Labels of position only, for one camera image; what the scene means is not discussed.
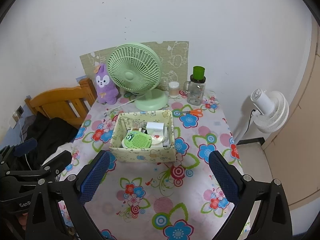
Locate green perforated plastic case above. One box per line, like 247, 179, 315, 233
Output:
124, 131, 151, 149

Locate round cream bear case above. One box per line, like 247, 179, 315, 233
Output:
150, 135, 164, 146

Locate white 45W power adapter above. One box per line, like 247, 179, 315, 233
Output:
146, 122, 164, 136

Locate white rounded earbuds case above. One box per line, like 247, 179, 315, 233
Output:
121, 139, 130, 148

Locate small white charger block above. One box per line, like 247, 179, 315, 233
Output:
162, 126, 170, 147

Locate green cartoon storage box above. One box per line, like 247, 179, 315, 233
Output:
110, 110, 176, 163

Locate wooden chair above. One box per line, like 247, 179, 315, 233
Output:
25, 78, 97, 128

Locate purple plush toy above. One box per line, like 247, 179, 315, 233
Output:
95, 63, 119, 105

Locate white floor fan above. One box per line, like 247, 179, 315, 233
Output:
231, 88, 290, 144

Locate green desk fan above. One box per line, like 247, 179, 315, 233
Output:
107, 43, 168, 111

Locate cotton swab container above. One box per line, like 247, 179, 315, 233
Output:
168, 81, 180, 98

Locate glass mason jar mug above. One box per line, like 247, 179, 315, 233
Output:
183, 66, 206, 106

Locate green fan power cord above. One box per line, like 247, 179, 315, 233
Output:
107, 93, 146, 111

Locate white fan black cable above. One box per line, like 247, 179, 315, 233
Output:
242, 108, 256, 140

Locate orange handled scissors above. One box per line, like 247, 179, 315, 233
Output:
181, 108, 203, 118

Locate beige cartoon wall mat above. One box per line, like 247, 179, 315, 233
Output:
80, 41, 189, 90

